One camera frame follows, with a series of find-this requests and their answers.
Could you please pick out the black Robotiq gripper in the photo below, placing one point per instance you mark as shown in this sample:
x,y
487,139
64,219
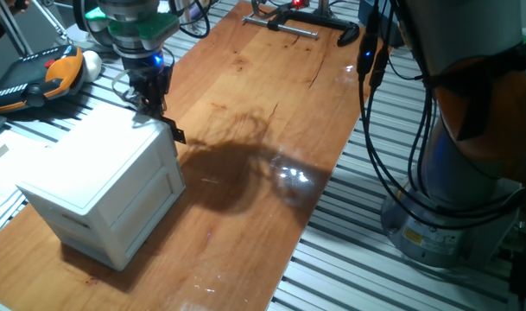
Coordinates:
x,y
148,78

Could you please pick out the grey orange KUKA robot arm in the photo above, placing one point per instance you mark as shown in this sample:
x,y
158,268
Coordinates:
x,y
461,26

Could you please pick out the white drawer cabinet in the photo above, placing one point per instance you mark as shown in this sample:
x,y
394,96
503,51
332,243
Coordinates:
x,y
90,173

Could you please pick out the white round object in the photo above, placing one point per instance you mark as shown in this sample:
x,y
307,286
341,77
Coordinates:
x,y
92,65

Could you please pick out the glossy wooden board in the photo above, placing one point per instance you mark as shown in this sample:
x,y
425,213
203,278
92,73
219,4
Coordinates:
x,y
254,108

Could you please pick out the orange black teach pendant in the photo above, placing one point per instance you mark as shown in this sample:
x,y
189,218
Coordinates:
x,y
33,82

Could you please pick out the grey metal rod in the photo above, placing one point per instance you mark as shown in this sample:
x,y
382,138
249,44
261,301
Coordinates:
x,y
14,28
51,19

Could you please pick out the white paper stack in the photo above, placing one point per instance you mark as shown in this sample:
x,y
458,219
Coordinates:
x,y
8,190

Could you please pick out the black clamp stand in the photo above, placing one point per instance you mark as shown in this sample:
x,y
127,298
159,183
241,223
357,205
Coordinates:
x,y
323,21

